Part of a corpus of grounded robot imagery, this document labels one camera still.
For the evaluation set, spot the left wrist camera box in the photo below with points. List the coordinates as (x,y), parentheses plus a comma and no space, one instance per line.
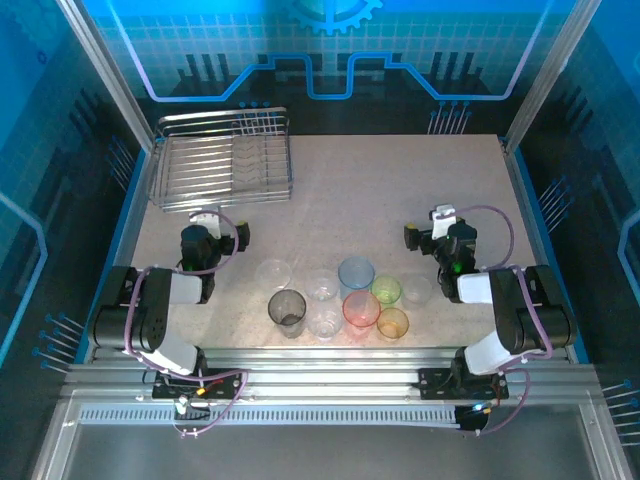
(214,227)

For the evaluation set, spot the aluminium rail beam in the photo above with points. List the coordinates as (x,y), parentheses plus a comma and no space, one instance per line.
(325,375)

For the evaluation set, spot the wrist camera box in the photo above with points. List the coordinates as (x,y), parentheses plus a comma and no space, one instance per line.
(440,225)
(214,227)

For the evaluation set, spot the red plastic cup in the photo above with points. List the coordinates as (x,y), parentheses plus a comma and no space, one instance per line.
(361,310)

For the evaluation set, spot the grey smoked plastic cup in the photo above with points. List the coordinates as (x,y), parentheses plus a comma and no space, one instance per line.
(287,312)

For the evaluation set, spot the orange plastic cup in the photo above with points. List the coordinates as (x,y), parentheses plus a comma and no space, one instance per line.
(393,324)

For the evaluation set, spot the aluminium frame post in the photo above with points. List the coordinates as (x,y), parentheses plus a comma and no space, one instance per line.
(107,75)
(550,75)

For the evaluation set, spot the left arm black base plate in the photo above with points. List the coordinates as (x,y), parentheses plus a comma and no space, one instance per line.
(225,382)

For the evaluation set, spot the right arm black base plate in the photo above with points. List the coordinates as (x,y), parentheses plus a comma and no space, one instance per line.
(435,384)

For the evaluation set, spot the clear plastic cup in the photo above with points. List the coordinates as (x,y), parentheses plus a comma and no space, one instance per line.
(325,325)
(272,275)
(321,286)
(416,290)

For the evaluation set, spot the blue plastic cup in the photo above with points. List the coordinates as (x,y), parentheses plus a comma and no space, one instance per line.
(356,275)

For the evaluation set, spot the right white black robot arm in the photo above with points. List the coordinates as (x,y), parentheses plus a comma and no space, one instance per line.
(520,310)

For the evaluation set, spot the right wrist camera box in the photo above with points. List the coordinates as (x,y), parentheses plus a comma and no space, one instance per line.
(440,225)

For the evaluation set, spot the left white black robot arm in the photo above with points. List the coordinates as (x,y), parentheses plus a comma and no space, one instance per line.
(150,310)

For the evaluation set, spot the green plastic cup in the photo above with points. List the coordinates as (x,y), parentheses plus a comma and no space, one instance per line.
(386,290)

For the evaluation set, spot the steel front panel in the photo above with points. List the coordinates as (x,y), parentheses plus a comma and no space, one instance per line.
(325,455)

